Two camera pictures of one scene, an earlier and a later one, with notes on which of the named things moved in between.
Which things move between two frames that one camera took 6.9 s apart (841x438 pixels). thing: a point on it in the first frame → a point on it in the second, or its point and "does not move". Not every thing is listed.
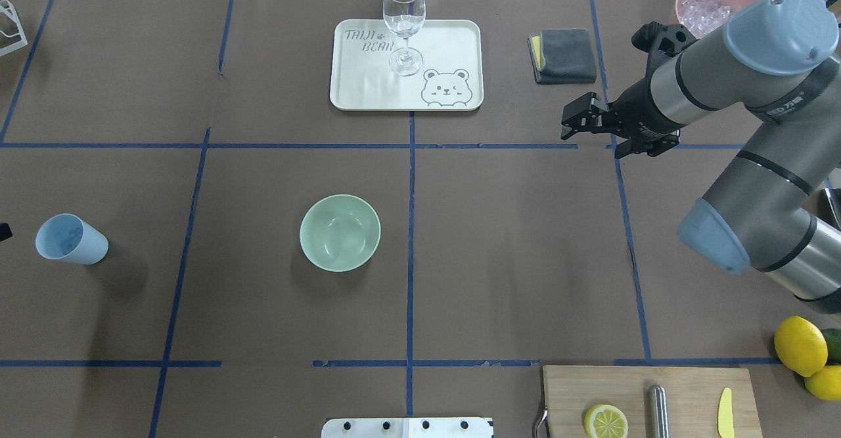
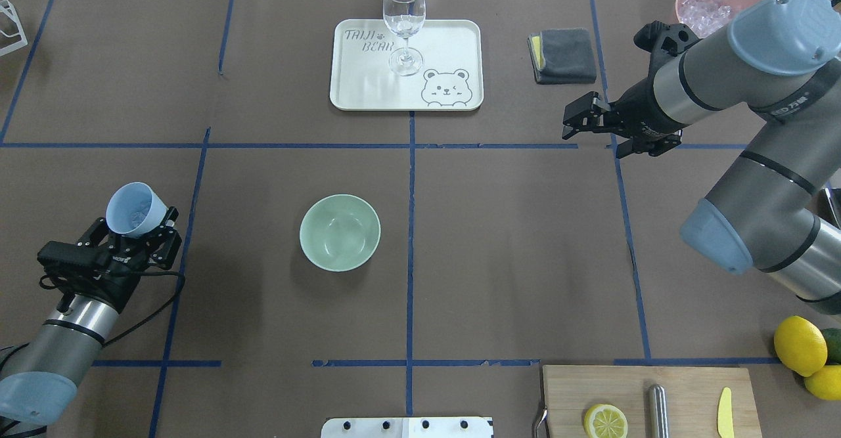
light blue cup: x=69 y=238 → x=135 y=209
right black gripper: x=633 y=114 does not move
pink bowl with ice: x=704 y=5 does not move
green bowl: x=340 y=232 does not move
